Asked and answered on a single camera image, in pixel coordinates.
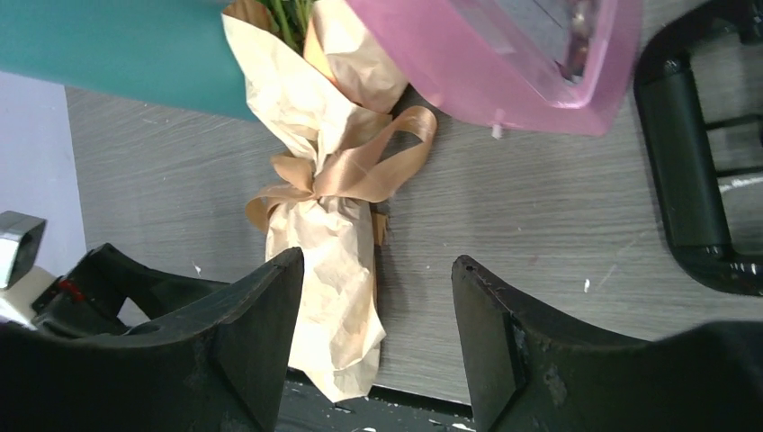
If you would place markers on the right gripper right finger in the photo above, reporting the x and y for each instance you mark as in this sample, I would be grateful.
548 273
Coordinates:
532 367

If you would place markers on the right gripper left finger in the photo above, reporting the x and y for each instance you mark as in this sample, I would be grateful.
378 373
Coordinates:
217 364

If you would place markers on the tan satin ribbon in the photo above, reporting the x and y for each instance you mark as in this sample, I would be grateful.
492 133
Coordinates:
358 173

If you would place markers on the paper flower bouquet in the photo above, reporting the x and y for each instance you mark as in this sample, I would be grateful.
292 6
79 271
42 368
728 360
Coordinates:
341 96

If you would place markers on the teal ceramic vase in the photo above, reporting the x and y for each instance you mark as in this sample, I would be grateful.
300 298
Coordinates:
172 53

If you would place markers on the black poker chip case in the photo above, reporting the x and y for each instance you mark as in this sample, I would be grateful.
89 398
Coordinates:
676 138

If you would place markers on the pink plastic box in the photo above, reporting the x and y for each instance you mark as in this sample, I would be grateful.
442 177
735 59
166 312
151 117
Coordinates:
551 66

